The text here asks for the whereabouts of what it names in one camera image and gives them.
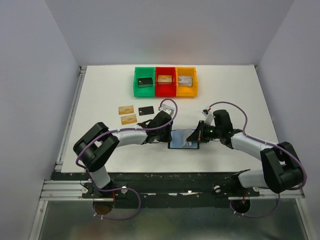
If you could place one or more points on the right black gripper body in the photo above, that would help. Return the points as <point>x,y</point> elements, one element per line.
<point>209,131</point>

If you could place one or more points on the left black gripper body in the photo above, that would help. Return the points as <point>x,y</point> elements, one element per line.
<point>164,135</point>

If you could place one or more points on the black leather card holder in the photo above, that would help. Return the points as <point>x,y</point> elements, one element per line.
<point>179,140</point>

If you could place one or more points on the silver credit card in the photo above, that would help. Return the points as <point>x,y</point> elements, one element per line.
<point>160,108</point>

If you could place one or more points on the black credit card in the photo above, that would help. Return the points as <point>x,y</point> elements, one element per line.
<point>146,110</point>

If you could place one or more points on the gold VIP card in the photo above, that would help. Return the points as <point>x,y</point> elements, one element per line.
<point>124,110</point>

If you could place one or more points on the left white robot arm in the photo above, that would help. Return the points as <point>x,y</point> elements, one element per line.
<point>97,145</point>

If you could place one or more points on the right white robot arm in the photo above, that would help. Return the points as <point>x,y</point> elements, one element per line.
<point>280,172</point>

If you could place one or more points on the gold card in red bin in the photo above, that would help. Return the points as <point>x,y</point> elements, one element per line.
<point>164,79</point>

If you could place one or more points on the silver card in orange bin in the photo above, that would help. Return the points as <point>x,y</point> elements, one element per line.
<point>185,81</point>

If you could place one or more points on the black card in green bin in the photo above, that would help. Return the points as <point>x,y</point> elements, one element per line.
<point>144,82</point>

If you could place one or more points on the orange plastic bin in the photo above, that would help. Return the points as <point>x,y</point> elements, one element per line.
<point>186,92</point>

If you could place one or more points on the green plastic bin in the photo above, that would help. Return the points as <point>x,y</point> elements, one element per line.
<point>143,71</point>

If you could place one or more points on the red plastic bin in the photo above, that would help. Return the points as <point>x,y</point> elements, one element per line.
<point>165,90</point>

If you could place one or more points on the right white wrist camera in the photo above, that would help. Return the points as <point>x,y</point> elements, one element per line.
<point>209,117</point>

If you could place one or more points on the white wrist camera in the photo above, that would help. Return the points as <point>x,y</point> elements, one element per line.
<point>209,117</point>
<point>168,109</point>

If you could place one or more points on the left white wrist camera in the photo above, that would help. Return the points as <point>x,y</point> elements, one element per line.
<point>168,109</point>

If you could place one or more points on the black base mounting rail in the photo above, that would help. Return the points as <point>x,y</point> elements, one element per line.
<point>158,190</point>

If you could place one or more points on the aluminium frame rail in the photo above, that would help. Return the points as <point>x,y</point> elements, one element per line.
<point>58,150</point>

